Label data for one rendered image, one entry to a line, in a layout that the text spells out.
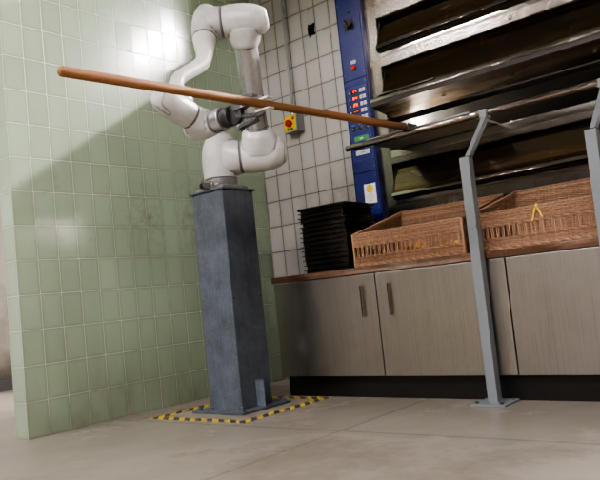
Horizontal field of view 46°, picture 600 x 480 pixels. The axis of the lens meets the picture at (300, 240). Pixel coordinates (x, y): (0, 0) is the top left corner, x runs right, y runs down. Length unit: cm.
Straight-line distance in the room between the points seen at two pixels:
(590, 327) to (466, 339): 48
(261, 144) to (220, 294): 70
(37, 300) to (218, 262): 79
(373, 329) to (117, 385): 122
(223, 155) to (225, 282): 58
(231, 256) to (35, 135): 102
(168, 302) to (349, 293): 98
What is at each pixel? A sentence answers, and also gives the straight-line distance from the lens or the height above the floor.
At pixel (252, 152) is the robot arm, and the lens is 324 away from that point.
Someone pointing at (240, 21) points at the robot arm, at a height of 164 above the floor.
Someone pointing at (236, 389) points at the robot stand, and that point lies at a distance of 317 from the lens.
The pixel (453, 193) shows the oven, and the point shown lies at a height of 90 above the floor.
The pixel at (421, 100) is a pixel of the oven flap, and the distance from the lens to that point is 358.
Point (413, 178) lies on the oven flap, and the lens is 363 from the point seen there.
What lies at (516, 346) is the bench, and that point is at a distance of 281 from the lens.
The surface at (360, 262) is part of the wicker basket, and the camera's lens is 319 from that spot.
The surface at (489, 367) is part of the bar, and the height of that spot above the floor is 14.
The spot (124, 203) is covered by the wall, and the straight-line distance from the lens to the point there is 355.
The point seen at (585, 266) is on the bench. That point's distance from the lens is 269.
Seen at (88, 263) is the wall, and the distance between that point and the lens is 339.
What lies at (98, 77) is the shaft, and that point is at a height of 114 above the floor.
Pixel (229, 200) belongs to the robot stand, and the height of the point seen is 94.
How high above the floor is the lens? 48
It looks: 5 degrees up
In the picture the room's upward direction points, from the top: 6 degrees counter-clockwise
